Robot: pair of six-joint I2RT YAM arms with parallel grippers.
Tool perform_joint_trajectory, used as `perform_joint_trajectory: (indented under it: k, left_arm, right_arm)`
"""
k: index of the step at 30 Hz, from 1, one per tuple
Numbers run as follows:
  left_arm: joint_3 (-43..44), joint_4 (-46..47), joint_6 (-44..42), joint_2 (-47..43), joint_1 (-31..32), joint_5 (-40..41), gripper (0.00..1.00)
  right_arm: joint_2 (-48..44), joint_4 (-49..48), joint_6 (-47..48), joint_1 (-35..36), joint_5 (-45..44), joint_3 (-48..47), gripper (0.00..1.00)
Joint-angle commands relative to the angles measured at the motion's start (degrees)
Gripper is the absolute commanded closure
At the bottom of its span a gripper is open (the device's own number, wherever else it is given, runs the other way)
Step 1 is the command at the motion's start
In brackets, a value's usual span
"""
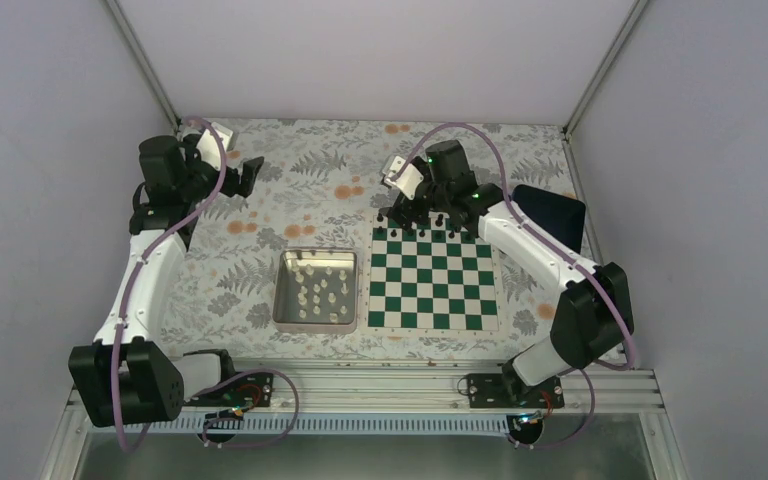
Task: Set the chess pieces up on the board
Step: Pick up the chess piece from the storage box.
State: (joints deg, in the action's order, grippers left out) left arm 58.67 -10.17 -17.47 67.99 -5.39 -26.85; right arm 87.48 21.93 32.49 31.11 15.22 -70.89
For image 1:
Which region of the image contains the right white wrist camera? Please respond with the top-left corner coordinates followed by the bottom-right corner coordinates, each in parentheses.
top-left (382, 156), bottom-right (425, 200)

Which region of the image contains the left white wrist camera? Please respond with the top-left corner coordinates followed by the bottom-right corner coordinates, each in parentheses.
top-left (196, 123), bottom-right (234, 170)

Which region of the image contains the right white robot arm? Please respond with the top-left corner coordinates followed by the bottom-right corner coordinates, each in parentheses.
top-left (382, 140), bottom-right (634, 407)

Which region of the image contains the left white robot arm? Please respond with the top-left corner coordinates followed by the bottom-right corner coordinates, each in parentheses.
top-left (68, 132), bottom-right (264, 427)

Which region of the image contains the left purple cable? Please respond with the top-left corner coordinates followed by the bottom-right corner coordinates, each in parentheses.
top-left (109, 116), bottom-right (300, 454)

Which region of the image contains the green white chessboard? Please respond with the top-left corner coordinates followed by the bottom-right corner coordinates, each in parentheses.
top-left (362, 213), bottom-right (506, 339)

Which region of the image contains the floral table mat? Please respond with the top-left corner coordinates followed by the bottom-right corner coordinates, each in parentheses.
top-left (161, 118), bottom-right (574, 361)

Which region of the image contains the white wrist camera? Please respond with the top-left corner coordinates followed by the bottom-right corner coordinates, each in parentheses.
top-left (382, 156), bottom-right (425, 200)
top-left (196, 123), bottom-right (234, 170)

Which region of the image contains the metal tray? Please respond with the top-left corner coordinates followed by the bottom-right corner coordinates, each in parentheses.
top-left (272, 248), bottom-right (360, 335)

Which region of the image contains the aluminium frame rail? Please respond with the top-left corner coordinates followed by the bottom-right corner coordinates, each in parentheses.
top-left (65, 368), bottom-right (665, 416)

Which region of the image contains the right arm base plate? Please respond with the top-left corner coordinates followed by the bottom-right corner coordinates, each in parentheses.
top-left (455, 373), bottom-right (565, 409)

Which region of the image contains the purple cable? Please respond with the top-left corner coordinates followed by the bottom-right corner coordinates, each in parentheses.
top-left (109, 116), bottom-right (300, 454)
top-left (390, 122), bottom-right (638, 450)

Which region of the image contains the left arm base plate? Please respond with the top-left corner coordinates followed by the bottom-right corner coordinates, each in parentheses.
top-left (184, 372), bottom-right (274, 410)

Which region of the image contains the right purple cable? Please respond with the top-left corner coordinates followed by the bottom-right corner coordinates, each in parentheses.
top-left (390, 122), bottom-right (638, 450)

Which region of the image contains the dark blue box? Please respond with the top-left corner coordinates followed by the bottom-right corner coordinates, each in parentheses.
top-left (512, 184), bottom-right (586, 254)

